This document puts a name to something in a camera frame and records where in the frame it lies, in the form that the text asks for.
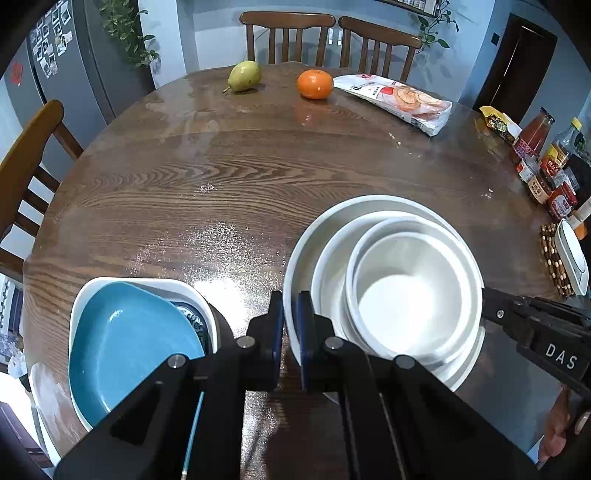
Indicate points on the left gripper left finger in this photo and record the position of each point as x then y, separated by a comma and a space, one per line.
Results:
251, 362

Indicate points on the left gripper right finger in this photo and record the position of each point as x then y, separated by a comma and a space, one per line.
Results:
330, 364

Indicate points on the medium white bowl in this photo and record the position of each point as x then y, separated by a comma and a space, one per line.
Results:
424, 344

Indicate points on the square blue patterned plate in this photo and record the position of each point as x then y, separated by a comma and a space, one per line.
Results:
194, 313

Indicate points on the large white speckled bowl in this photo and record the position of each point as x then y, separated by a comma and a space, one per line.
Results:
304, 258

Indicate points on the small cream straight-sided bowl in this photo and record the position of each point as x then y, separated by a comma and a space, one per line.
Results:
414, 288

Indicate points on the teal blue plate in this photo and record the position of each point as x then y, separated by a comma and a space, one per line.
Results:
124, 341

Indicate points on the person's right hand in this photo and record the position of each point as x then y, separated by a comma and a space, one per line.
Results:
554, 438

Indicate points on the white dish on trivet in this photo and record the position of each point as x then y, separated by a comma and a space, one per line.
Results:
573, 259

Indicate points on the wooden bead trivet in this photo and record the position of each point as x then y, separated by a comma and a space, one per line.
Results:
553, 261

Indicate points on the red label condiment jar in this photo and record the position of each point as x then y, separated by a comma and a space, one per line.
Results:
562, 201

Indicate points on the brown sauce jar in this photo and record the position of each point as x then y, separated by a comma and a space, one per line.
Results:
540, 188

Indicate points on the small white label jar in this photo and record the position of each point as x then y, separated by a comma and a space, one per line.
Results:
528, 168

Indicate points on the yellow label sauce bottle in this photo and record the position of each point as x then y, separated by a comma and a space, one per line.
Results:
553, 160

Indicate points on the red sauce bottle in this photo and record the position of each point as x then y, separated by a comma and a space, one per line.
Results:
532, 138

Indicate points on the dark soy sauce bottle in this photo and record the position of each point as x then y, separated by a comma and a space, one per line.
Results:
567, 143

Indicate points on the yellow snack packet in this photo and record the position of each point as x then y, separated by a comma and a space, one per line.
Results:
501, 123

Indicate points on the white snack bag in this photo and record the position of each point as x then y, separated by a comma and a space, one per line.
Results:
418, 108

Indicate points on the dark wooden door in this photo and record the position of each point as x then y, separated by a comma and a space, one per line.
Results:
519, 68

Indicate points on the orange tangerine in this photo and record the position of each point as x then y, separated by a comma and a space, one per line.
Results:
315, 84

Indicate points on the green pear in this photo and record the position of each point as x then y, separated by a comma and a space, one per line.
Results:
244, 76

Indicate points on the wooden chair at left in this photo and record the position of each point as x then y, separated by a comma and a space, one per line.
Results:
22, 164

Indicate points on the wooden chair far right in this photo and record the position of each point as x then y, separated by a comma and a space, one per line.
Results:
378, 43

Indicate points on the grey refrigerator with magnets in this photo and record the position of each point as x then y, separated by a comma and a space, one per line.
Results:
68, 56

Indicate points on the green hanging plant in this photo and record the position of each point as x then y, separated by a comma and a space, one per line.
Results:
121, 21

